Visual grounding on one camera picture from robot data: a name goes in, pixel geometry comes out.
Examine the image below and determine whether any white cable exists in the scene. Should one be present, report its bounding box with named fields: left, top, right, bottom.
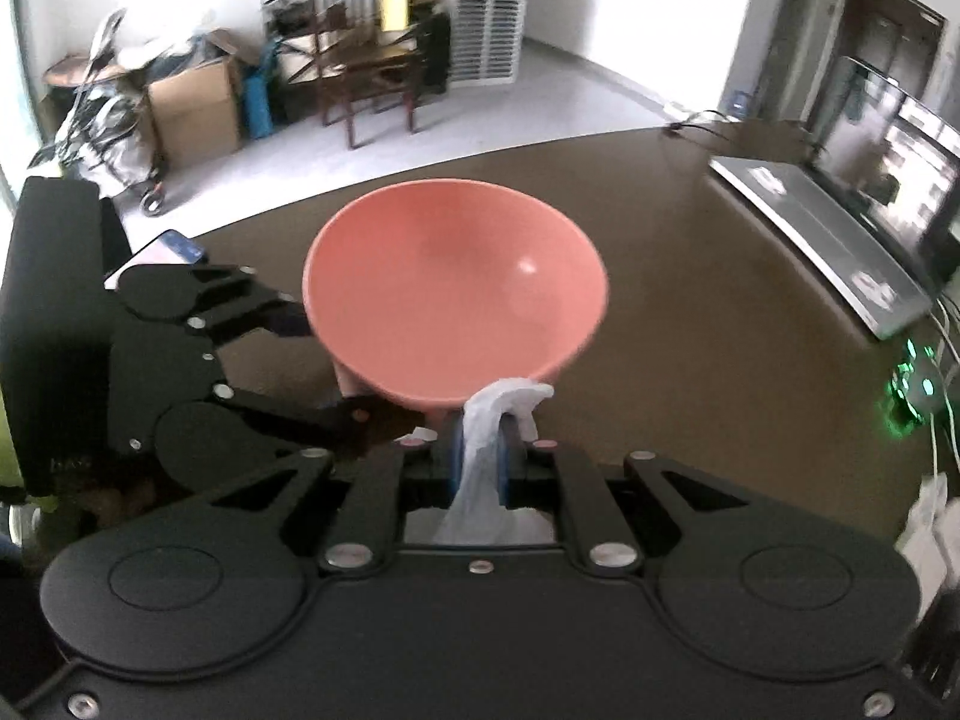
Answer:
left=926, top=300, right=960, bottom=473

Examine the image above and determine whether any pink footed bowl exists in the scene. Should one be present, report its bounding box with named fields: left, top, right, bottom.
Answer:
left=302, top=178, right=610, bottom=417

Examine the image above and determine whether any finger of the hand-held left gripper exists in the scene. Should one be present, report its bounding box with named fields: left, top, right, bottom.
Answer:
left=184, top=264, right=314, bottom=350
left=214, top=382, right=376, bottom=462

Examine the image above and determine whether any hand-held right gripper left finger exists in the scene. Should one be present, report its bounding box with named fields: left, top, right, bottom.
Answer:
left=210, top=420, right=470, bottom=577

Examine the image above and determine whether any silver laptop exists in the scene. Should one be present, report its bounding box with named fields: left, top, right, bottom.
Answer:
left=709, top=52, right=960, bottom=342

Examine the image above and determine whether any white power adapter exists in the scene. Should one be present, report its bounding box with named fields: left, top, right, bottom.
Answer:
left=896, top=472, right=953, bottom=601

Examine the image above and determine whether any white tissue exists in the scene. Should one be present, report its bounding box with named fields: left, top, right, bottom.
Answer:
left=397, top=376, right=557, bottom=547

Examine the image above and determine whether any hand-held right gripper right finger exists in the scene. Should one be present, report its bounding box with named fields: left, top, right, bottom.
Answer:
left=491, top=418, right=757, bottom=578

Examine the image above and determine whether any folded silver trolley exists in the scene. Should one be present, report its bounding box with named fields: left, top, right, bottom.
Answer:
left=30, top=7, right=170, bottom=218

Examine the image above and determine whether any blue bag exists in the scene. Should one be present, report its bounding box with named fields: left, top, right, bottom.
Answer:
left=244, top=52, right=275, bottom=140

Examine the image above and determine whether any brown cardboard box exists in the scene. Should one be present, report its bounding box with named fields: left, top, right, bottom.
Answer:
left=146, top=30, right=260, bottom=170

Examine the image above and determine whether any black smartphone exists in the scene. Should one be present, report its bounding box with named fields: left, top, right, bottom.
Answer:
left=103, top=229, right=207, bottom=290

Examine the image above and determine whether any black cable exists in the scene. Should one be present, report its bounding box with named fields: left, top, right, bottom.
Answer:
left=664, top=101, right=751, bottom=143

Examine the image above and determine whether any dark brown door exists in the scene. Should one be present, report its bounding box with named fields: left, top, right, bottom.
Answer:
left=840, top=0, right=950, bottom=91

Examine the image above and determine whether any dark wooden chair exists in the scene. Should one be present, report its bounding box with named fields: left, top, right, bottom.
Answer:
left=304, top=0, right=421, bottom=149

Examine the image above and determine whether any white drawer cabinet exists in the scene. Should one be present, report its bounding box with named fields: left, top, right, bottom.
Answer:
left=448, top=0, right=530, bottom=85

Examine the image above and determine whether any black suitcase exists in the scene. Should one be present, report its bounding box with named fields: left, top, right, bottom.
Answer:
left=416, top=11, right=451, bottom=95

